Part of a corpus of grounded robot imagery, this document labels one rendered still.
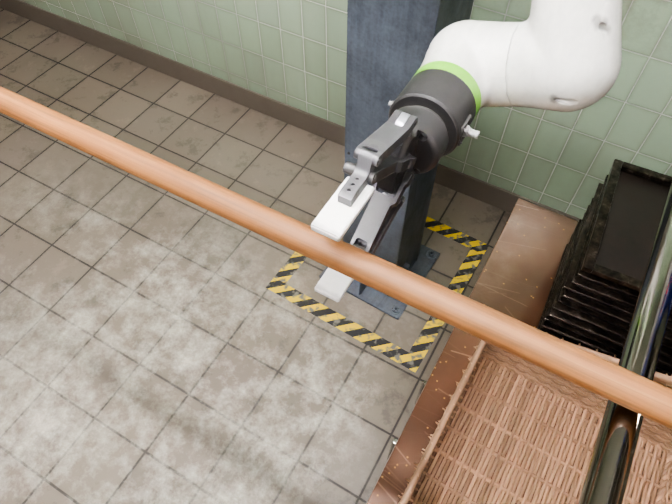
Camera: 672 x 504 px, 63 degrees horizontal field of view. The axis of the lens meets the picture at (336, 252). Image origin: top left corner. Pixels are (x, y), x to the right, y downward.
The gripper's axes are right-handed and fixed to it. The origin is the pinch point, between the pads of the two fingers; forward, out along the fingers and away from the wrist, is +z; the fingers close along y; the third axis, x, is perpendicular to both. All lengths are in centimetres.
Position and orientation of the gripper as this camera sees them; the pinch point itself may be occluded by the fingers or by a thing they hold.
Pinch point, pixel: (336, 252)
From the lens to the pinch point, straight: 54.4
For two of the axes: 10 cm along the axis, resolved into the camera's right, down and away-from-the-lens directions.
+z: -5.0, 7.1, -5.0
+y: 0.0, 5.7, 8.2
